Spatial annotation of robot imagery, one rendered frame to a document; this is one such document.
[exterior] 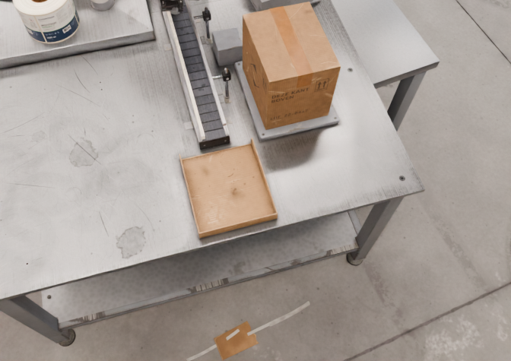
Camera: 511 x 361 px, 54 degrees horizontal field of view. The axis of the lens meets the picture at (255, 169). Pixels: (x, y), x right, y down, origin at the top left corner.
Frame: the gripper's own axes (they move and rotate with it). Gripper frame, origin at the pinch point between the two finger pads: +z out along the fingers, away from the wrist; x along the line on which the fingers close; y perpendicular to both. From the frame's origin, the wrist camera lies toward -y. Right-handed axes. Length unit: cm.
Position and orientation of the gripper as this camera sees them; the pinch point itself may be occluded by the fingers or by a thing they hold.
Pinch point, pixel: (178, 6)
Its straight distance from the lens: 208.1
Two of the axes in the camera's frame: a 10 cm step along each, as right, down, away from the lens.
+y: -9.6, 2.3, -1.5
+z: -1.6, 0.0, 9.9
